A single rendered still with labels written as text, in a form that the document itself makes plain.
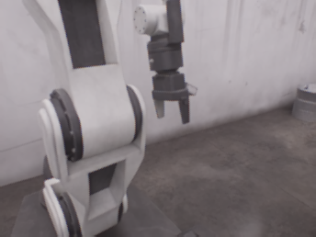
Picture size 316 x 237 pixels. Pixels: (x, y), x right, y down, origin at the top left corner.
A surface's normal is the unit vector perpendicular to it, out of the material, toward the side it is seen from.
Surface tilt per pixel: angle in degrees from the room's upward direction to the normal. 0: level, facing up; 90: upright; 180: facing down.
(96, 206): 30
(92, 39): 80
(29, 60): 90
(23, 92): 90
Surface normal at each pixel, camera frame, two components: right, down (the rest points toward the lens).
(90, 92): 0.54, -0.10
